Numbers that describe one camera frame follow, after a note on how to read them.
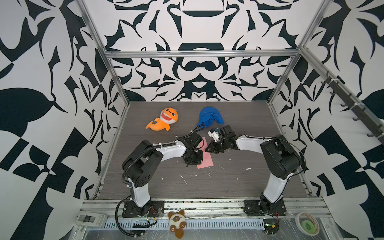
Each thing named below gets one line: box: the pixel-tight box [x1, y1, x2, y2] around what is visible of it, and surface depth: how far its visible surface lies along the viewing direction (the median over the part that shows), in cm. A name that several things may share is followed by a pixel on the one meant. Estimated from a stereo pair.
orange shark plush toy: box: [146, 107, 179, 132], surface depth 104 cm
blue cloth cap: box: [196, 107, 225, 127], surface depth 107 cm
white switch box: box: [75, 212, 108, 227], surface depth 70 cm
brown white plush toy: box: [168, 209, 186, 240], surface depth 70 cm
